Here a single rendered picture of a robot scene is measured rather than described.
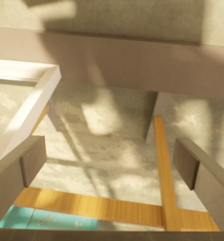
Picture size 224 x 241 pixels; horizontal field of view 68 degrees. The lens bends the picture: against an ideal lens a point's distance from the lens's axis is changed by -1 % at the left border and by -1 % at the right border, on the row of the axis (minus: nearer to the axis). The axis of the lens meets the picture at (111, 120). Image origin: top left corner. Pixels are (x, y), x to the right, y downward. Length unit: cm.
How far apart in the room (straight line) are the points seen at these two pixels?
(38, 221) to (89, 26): 191
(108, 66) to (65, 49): 22
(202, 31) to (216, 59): 14
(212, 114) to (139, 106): 44
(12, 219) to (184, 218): 187
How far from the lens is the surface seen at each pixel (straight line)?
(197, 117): 115
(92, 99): 104
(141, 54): 84
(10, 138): 64
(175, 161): 17
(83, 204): 72
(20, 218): 227
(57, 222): 214
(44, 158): 17
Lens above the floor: 85
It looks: 49 degrees down
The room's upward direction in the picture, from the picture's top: 169 degrees counter-clockwise
